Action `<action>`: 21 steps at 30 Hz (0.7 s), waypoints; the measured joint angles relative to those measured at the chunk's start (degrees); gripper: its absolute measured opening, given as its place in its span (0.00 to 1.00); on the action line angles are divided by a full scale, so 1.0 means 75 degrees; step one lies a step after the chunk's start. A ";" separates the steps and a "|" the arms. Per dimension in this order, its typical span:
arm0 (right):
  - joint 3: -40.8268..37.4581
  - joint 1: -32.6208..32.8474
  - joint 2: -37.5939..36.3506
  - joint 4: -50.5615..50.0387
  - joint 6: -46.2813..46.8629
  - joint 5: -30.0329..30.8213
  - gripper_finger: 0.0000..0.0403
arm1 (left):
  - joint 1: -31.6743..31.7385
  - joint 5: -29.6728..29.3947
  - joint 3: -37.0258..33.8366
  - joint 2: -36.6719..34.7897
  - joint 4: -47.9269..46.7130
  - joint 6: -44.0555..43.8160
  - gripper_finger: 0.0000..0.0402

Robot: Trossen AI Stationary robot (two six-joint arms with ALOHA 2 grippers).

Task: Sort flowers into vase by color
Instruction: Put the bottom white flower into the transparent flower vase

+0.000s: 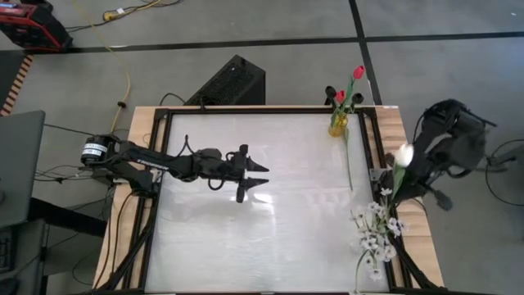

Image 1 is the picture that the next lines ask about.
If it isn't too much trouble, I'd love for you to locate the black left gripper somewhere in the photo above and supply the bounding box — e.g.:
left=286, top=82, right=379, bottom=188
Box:
left=192, top=143, right=270, bottom=204

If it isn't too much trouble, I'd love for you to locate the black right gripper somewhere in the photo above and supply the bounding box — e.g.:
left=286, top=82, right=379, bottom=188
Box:
left=385, top=151, right=454, bottom=212

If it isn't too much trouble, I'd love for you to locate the white blossom spray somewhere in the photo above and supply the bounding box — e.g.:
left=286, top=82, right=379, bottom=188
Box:
left=377, top=186, right=409, bottom=239
left=350, top=200, right=397, bottom=284

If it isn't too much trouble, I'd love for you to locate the yellow glass vase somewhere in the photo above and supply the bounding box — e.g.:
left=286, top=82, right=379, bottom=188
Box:
left=327, top=112, right=350, bottom=138

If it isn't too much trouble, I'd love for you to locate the black artificial tulip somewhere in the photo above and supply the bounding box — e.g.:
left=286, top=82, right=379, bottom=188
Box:
left=325, top=84, right=341, bottom=122
left=341, top=92, right=364, bottom=120

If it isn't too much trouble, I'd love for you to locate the red artificial tulip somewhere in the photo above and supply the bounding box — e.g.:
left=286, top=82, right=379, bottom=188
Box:
left=332, top=89, right=348, bottom=124
left=337, top=64, right=366, bottom=124

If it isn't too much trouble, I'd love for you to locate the black perforated computer case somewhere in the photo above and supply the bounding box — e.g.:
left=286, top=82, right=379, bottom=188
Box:
left=183, top=54, right=267, bottom=107

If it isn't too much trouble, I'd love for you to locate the grey desk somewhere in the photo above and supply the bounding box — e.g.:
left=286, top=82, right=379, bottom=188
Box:
left=0, top=109, right=46, bottom=229

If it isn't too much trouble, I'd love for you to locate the red black equipment case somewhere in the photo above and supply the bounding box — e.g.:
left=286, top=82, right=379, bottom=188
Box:
left=0, top=2, right=74, bottom=52

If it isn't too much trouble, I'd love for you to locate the black table frame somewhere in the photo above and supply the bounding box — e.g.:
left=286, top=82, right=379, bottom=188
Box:
left=93, top=105, right=447, bottom=295

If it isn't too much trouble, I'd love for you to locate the yellow extension cable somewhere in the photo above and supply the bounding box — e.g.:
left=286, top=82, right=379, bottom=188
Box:
left=72, top=0, right=133, bottom=136

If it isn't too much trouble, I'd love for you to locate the yellow black power cord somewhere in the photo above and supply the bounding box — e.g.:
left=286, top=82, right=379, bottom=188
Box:
left=65, top=0, right=185, bottom=34

